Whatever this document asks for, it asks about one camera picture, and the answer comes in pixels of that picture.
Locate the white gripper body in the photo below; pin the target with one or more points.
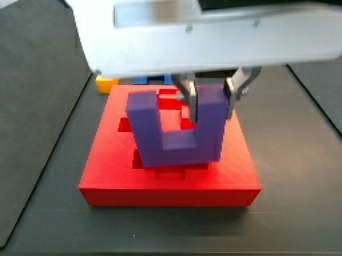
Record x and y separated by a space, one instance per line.
150 37

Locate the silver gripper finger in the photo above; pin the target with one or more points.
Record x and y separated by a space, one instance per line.
237 83
186 86

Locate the purple U-shaped block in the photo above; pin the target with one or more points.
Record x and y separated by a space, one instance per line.
181 147

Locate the red slotted board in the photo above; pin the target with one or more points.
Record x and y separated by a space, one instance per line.
116 179

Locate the blue U-shaped block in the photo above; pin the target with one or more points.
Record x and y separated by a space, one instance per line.
146 79

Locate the yellow long bar block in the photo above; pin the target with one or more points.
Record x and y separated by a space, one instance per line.
105 84

